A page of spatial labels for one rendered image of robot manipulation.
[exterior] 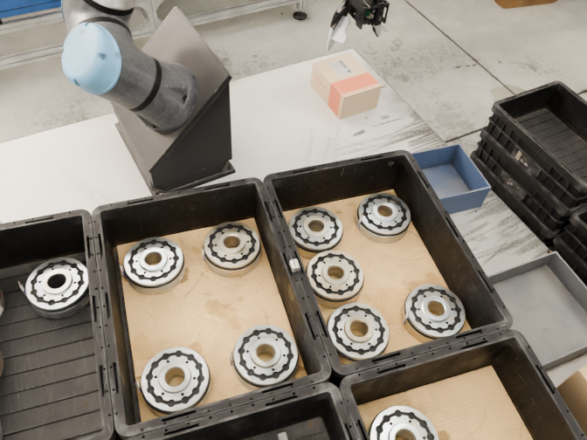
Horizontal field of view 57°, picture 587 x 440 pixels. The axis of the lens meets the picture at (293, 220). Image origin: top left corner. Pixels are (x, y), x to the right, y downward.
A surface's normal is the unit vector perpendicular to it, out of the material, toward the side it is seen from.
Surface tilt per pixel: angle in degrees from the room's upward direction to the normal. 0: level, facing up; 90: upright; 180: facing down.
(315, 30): 0
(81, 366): 0
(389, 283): 0
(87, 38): 46
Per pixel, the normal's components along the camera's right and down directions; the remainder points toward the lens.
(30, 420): 0.06, -0.61
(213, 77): -0.56, -0.20
